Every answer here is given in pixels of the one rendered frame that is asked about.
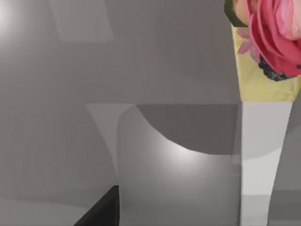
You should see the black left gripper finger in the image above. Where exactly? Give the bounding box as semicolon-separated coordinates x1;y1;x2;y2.
73;185;120;226

